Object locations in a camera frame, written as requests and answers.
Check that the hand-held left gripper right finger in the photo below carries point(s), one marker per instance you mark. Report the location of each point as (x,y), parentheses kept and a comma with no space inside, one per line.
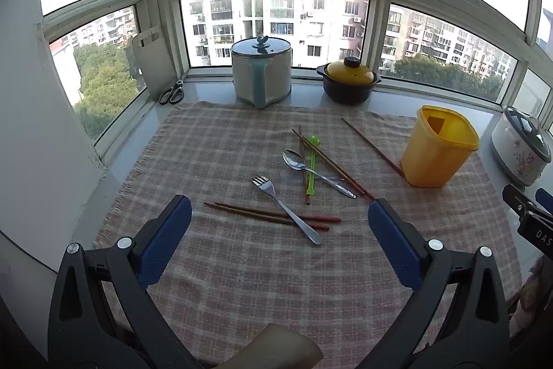
(393,239)

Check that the yellow plastic container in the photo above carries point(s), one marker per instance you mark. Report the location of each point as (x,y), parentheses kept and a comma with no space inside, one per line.
(432,161)

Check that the metal spoon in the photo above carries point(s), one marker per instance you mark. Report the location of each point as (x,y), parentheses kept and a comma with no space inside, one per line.
(293,161)

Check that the person's right forearm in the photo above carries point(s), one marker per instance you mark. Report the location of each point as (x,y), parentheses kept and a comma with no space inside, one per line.
(533,295)

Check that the yellow casserole lid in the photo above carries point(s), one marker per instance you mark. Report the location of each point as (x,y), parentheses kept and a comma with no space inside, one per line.
(345,73)

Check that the green plastic spoon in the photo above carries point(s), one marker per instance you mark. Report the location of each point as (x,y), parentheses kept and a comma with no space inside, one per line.
(312,166)

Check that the metal fork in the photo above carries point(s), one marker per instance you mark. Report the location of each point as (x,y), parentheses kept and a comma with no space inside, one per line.
(281,202)

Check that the glass lid teal knob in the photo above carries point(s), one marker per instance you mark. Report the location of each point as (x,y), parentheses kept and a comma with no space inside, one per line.
(276,47)

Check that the checked tablecloth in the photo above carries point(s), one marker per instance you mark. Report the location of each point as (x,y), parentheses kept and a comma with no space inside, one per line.
(242,291)

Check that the white cutting board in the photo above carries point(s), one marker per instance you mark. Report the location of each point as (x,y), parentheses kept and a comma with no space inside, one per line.
(155,62)

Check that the slow cooker glass lid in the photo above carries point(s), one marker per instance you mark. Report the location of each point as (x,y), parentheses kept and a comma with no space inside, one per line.
(529,131)

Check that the black casserole pot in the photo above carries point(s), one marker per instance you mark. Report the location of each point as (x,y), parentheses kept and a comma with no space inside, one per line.
(345,94)

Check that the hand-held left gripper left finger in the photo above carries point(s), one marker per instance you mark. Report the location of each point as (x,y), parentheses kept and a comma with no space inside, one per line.
(168,230)

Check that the black kitchen scissors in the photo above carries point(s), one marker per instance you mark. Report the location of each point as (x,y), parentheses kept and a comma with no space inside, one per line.
(173,92)

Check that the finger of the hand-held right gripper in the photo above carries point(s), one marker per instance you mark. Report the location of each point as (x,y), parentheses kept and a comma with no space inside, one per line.
(545,198)
(520,202)

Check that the white flower-print slow cooker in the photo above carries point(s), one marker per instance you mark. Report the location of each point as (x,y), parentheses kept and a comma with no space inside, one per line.
(514,155)

